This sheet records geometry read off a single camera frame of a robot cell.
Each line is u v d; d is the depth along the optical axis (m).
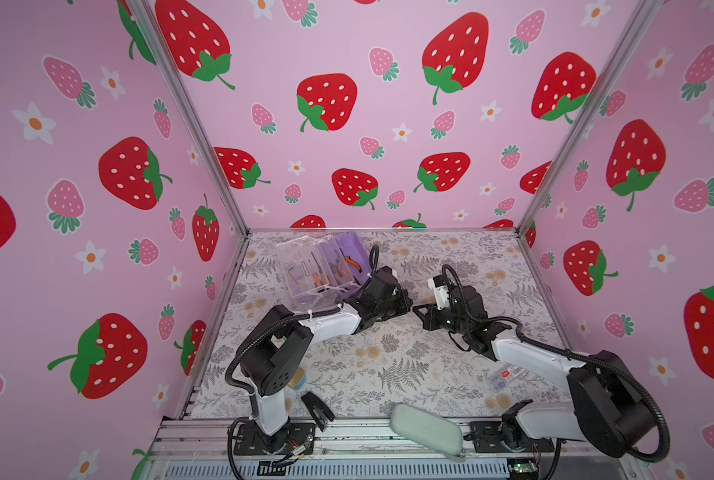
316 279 0.95
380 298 0.71
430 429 0.74
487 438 0.73
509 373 0.84
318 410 0.78
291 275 0.94
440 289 0.78
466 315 0.66
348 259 1.10
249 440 0.73
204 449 0.72
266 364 0.48
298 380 0.79
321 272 1.07
